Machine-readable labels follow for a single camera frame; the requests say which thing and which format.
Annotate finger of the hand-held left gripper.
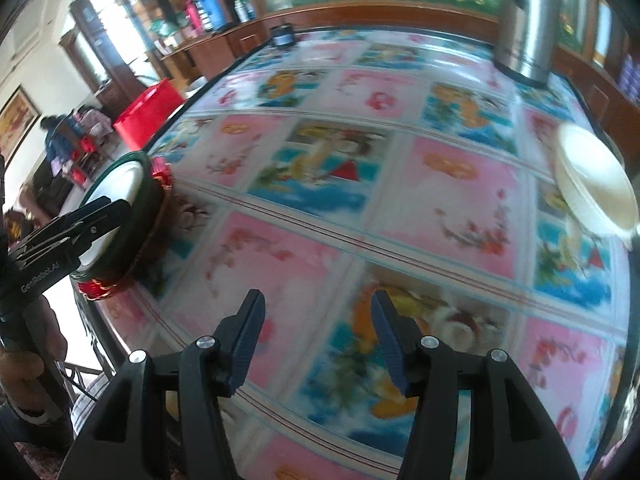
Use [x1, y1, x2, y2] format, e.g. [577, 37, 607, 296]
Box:
[9, 197, 132, 282]

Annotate pile of clothes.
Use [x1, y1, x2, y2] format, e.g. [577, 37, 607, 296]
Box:
[41, 105, 117, 188]

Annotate purple bottles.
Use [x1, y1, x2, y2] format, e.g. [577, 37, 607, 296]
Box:
[617, 54, 640, 107]

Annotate stainless steel kettle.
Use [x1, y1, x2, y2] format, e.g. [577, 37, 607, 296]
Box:
[492, 0, 564, 89]

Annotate dark wooden chair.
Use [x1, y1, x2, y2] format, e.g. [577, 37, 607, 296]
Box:
[59, 360, 112, 398]

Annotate framed wall painting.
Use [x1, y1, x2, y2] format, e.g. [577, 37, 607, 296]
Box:
[0, 85, 42, 162]

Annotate small black electric motor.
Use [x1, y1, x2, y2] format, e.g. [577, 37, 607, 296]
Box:
[270, 23, 297, 49]

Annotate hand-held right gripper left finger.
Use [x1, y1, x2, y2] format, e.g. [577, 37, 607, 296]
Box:
[59, 289, 267, 480]

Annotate red paper bag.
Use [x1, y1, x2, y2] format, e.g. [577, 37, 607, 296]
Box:
[113, 78, 184, 153]

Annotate large red scalloped plate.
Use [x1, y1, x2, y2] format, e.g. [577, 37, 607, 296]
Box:
[75, 156, 176, 303]

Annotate blue thermos jug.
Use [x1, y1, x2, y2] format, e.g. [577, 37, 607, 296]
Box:
[197, 0, 229, 32]

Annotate brown wooden sideboard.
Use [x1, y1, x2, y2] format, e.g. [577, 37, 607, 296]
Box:
[159, 7, 281, 83]

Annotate white bowl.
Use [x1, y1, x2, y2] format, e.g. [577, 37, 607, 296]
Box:
[554, 124, 639, 239]
[79, 165, 147, 275]

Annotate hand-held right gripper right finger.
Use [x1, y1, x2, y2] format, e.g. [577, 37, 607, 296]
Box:
[371, 290, 583, 480]

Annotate printed plastic tablecloth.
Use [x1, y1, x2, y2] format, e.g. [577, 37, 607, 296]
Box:
[107, 27, 632, 480]

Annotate black rimmed dining table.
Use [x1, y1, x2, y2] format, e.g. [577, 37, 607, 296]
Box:
[72, 25, 640, 480]

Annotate person's left hand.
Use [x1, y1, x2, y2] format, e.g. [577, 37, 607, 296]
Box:
[0, 294, 70, 413]

